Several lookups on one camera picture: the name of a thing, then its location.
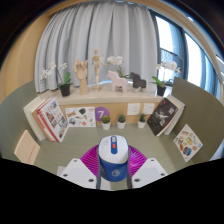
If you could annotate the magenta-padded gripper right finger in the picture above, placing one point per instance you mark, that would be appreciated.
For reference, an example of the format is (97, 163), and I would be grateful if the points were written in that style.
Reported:
(150, 170)

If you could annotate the purple round number sign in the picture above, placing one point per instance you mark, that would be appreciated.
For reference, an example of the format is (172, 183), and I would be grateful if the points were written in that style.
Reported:
(101, 113)

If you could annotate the pink horse figure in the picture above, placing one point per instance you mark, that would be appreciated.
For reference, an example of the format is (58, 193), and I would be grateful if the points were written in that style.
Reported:
(117, 81)

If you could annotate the blue and white computer mouse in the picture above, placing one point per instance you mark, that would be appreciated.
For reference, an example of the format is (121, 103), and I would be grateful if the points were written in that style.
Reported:
(113, 156)

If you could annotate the red and white magazine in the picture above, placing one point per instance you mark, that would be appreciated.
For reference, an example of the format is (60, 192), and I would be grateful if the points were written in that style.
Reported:
(53, 120)

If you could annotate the dark-framed window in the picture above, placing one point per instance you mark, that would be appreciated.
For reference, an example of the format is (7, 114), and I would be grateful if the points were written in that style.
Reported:
(193, 60)

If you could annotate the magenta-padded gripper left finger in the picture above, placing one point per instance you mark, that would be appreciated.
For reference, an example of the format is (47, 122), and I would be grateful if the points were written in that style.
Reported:
(75, 170)

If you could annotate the black book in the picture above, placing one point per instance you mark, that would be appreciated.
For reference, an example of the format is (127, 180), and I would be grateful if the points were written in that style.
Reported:
(162, 116)

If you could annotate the wooden artist mannequin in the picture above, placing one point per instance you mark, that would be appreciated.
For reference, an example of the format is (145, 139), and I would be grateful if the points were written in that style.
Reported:
(97, 65)

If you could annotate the colourful sticker sheet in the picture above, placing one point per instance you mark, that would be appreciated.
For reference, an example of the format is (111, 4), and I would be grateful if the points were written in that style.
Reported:
(187, 142)

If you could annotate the white orchid in black pot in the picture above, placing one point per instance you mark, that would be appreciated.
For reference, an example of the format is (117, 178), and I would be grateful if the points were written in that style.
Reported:
(115, 60)
(65, 89)
(161, 90)

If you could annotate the white picture sticker sheet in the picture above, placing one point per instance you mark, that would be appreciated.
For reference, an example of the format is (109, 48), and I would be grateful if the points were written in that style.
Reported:
(80, 117)

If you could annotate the beige paper card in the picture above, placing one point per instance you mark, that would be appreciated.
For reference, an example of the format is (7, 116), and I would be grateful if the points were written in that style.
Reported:
(26, 147)

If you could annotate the white wall socket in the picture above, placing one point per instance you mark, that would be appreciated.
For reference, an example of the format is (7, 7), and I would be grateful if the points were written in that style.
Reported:
(133, 109)
(148, 108)

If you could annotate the dark horse figure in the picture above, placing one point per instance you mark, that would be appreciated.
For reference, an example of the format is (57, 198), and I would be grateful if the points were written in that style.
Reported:
(138, 81)

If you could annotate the grey curtain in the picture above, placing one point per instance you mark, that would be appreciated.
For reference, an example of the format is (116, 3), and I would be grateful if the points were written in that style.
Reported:
(100, 30)

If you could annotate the small plant in white pot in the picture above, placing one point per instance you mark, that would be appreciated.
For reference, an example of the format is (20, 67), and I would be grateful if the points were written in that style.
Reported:
(141, 124)
(121, 125)
(106, 125)

